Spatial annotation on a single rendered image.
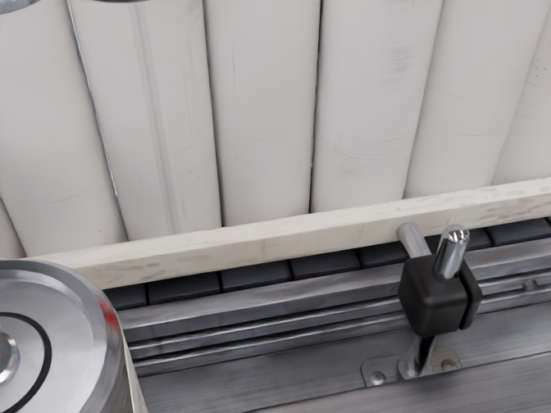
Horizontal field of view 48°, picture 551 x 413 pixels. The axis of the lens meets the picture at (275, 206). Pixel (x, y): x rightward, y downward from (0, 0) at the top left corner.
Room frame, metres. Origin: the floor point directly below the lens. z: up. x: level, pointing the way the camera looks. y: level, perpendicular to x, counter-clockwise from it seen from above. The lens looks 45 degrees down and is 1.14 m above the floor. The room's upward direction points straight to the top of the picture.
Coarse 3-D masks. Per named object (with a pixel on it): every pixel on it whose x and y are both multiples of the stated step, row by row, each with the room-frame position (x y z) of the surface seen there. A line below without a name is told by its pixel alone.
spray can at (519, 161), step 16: (544, 32) 0.26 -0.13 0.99; (544, 48) 0.26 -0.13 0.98; (544, 64) 0.26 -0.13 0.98; (528, 80) 0.26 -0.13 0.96; (544, 80) 0.26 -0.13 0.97; (528, 96) 0.26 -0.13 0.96; (544, 96) 0.26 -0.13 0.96; (528, 112) 0.26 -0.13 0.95; (544, 112) 0.26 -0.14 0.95; (512, 128) 0.26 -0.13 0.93; (528, 128) 0.26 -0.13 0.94; (544, 128) 0.26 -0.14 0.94; (512, 144) 0.26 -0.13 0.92; (528, 144) 0.26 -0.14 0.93; (544, 144) 0.26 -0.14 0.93; (512, 160) 0.26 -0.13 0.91; (528, 160) 0.26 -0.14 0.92; (544, 160) 0.26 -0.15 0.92; (496, 176) 0.26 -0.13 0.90; (512, 176) 0.26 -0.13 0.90; (528, 176) 0.26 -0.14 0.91; (544, 176) 0.26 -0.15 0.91
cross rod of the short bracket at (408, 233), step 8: (408, 224) 0.22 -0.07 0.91; (416, 224) 0.22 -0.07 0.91; (400, 232) 0.21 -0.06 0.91; (408, 232) 0.21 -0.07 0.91; (416, 232) 0.21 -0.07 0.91; (400, 240) 0.21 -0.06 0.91; (408, 240) 0.21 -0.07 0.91; (416, 240) 0.21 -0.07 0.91; (424, 240) 0.21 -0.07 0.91; (408, 248) 0.20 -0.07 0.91; (416, 248) 0.20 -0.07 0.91; (424, 248) 0.20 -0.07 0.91; (408, 256) 0.20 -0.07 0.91; (416, 256) 0.20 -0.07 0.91
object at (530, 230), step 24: (432, 240) 0.23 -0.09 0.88; (480, 240) 0.23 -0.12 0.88; (504, 240) 0.23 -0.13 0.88; (528, 240) 0.24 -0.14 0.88; (264, 264) 0.22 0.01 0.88; (288, 264) 0.22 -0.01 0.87; (312, 264) 0.22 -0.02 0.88; (336, 264) 0.22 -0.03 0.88; (360, 264) 0.22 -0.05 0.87; (384, 264) 0.22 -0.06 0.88; (120, 288) 0.20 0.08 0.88; (144, 288) 0.20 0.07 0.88; (168, 288) 0.20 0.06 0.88; (192, 288) 0.20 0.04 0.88; (216, 288) 0.20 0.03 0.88; (240, 288) 0.20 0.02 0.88
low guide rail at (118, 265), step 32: (480, 192) 0.24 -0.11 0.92; (512, 192) 0.24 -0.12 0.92; (544, 192) 0.24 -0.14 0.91; (256, 224) 0.21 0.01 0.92; (288, 224) 0.21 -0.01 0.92; (320, 224) 0.21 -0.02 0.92; (352, 224) 0.21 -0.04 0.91; (384, 224) 0.22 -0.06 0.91; (448, 224) 0.22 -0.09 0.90; (480, 224) 0.23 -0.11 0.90; (32, 256) 0.19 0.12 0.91; (64, 256) 0.19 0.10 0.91; (96, 256) 0.19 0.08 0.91; (128, 256) 0.19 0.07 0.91; (160, 256) 0.19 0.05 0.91; (192, 256) 0.20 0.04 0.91; (224, 256) 0.20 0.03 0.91; (256, 256) 0.20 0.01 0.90; (288, 256) 0.21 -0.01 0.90
